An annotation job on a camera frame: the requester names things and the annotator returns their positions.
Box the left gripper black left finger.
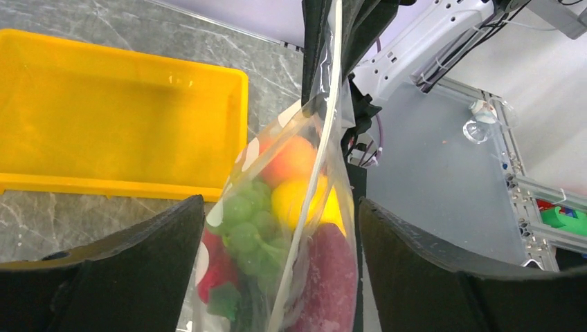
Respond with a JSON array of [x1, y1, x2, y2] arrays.
[[1, 195, 204, 331]]

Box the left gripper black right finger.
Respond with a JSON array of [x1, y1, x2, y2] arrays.
[[358, 198, 586, 331]]

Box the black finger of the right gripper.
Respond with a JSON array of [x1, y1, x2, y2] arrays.
[[341, 0, 415, 77], [301, 0, 332, 104]]

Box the red toy chili pepper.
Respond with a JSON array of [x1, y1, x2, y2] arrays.
[[197, 229, 240, 304]]

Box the purple toy sweet potato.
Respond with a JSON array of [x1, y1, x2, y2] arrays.
[[287, 223, 358, 331]]

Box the green toy grapes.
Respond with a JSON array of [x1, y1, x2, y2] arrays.
[[219, 180, 291, 296]]

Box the clear zip top bag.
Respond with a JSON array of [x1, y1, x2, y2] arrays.
[[191, 1, 359, 331]]

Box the yellow toy pear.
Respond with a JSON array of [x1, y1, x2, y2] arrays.
[[271, 176, 347, 236]]

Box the toy peach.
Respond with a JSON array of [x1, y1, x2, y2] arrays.
[[260, 136, 317, 189]]

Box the yellow plastic tray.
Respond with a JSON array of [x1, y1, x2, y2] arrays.
[[1, 29, 249, 202]]

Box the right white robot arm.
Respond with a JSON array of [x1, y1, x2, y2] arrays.
[[301, 1, 586, 103]]

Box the small clear glass object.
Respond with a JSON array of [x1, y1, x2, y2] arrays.
[[462, 97, 520, 145]]

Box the green and red items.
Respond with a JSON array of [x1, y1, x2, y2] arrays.
[[536, 200, 586, 237]]

